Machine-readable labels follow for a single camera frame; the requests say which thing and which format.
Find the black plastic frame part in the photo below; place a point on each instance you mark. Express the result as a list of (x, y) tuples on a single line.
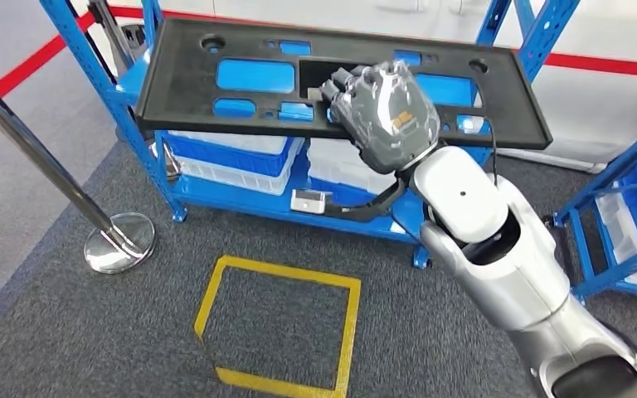
[(186, 82)]

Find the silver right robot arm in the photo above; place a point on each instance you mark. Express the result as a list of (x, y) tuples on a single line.
[(505, 263)]

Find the blue metal shelf rack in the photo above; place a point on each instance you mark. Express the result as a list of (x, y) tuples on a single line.
[(581, 252), (230, 202)]

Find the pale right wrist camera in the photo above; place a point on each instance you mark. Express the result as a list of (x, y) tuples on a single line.
[(307, 200)]

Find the black camera bracket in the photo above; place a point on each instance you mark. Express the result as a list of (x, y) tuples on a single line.
[(368, 211)]

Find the chrome stanchion post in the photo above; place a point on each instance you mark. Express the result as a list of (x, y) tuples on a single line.
[(120, 244)]

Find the black topped stanchion post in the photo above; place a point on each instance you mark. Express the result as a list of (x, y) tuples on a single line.
[(107, 27)]

